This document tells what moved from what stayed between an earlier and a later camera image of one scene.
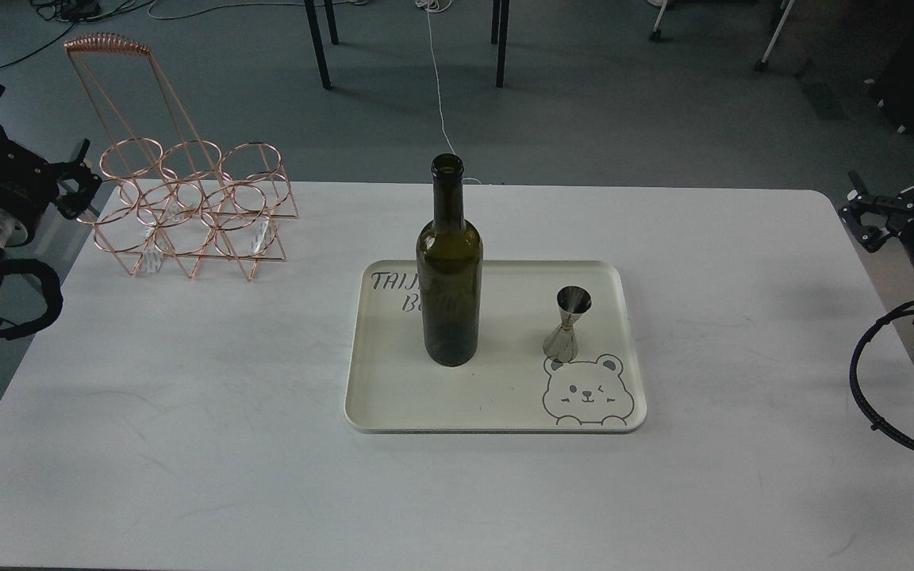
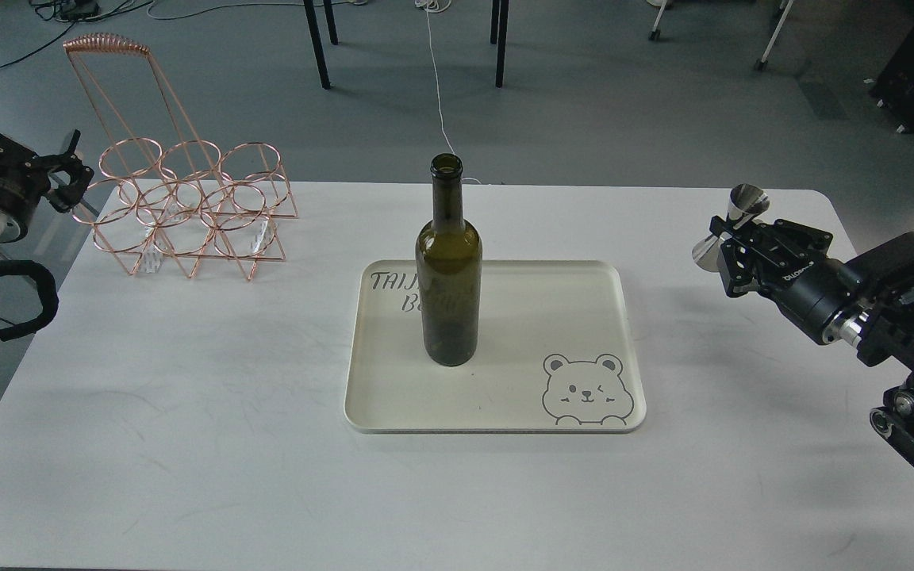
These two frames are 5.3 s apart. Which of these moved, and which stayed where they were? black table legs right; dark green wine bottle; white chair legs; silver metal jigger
Moved: silver metal jigger
Stayed: white chair legs; dark green wine bottle; black table legs right
